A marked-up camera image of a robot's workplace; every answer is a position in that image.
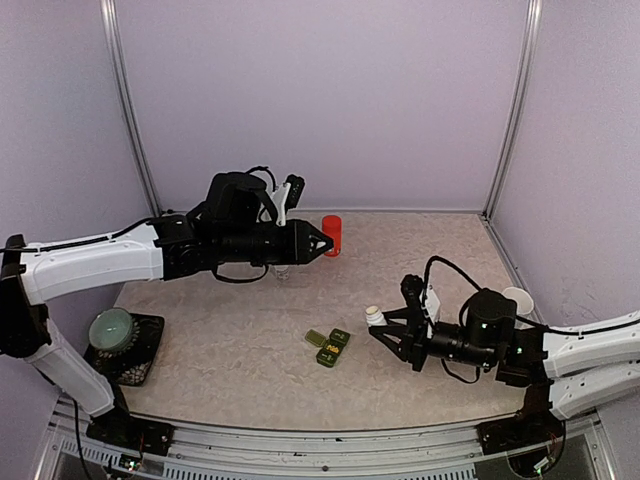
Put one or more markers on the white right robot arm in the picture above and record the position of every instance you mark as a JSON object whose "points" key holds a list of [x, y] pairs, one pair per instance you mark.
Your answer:
{"points": [[568, 371]]}

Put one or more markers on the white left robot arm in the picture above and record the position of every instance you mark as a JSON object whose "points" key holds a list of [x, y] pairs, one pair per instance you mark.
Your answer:
{"points": [[241, 220]]}

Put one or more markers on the right aluminium frame post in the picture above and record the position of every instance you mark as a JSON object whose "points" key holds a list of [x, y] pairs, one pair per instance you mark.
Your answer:
{"points": [[517, 106]]}

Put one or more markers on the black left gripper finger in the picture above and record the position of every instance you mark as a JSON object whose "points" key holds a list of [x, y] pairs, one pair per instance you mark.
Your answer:
{"points": [[314, 239], [305, 257]]}

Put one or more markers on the black square tray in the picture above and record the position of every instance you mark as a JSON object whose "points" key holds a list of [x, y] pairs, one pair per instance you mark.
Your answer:
{"points": [[131, 365]]}

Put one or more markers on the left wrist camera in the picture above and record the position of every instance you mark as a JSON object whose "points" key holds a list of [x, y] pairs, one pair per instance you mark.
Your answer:
{"points": [[286, 197]]}

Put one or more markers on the front aluminium rail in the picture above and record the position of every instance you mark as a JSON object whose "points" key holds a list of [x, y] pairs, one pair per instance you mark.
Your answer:
{"points": [[199, 451]]}

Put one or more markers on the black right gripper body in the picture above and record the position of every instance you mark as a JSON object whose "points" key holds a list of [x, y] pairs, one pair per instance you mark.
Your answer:
{"points": [[484, 357]]}

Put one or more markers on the light blue mug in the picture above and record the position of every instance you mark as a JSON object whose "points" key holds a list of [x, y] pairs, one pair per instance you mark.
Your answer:
{"points": [[524, 302]]}

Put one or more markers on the small white pill bottle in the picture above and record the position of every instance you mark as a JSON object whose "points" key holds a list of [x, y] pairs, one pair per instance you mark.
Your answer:
{"points": [[282, 272]]}

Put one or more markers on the green pill organizer box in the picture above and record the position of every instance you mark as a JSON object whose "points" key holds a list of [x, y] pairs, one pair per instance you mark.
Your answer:
{"points": [[329, 347]]}

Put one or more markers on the left aluminium frame post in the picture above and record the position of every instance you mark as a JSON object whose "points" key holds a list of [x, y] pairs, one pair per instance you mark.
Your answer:
{"points": [[109, 16]]}

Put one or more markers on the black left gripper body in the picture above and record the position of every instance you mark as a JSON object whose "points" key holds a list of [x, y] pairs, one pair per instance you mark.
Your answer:
{"points": [[272, 253]]}

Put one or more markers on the red cylindrical can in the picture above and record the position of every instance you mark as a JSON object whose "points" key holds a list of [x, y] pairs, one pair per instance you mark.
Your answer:
{"points": [[332, 227]]}

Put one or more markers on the green ceramic bowl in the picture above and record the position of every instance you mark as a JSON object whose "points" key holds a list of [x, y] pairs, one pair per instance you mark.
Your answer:
{"points": [[112, 330]]}

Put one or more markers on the aluminium frame post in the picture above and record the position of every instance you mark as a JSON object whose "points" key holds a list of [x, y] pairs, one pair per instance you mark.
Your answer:
{"points": [[109, 16], [517, 106]]}

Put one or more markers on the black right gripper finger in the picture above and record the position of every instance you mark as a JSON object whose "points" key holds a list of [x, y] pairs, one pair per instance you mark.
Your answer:
{"points": [[415, 311], [406, 346]]}

